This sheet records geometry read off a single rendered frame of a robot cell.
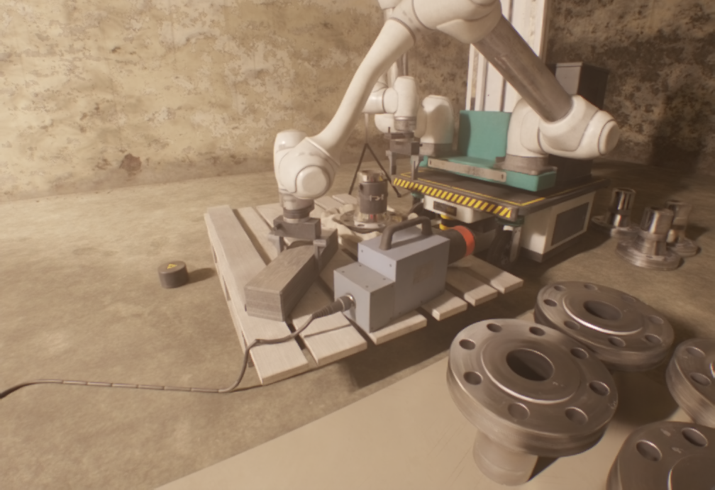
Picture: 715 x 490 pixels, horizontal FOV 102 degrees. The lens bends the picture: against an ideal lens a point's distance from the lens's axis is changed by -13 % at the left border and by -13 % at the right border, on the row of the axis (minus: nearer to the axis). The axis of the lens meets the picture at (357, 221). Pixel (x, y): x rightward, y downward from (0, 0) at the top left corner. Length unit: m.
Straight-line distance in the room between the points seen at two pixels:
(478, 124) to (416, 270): 0.95
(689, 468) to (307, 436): 0.61
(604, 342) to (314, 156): 0.66
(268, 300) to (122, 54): 2.91
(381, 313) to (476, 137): 1.06
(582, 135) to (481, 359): 0.78
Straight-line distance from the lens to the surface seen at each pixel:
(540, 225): 1.48
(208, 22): 3.53
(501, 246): 1.37
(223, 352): 1.04
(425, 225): 0.91
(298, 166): 0.71
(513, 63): 1.00
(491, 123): 1.59
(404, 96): 1.35
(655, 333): 0.83
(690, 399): 0.74
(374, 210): 1.32
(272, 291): 0.82
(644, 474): 0.56
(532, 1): 1.62
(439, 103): 1.62
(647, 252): 1.91
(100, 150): 3.50
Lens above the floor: 0.65
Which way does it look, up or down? 19 degrees down
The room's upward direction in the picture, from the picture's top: straight up
